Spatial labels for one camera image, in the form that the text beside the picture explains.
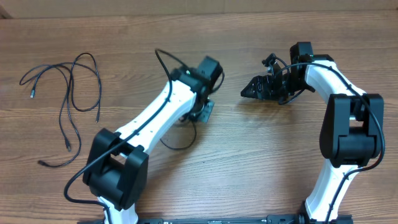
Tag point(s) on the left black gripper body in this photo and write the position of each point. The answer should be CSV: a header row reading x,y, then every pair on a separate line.
x,y
203,113

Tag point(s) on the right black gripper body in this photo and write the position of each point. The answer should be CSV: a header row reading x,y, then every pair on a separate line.
x,y
272,88

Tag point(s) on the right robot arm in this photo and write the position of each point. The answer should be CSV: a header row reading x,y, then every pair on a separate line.
x,y
351,138

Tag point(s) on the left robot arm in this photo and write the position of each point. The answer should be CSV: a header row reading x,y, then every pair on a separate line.
x,y
118,161

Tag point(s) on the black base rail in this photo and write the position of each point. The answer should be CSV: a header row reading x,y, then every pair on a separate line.
x,y
214,221

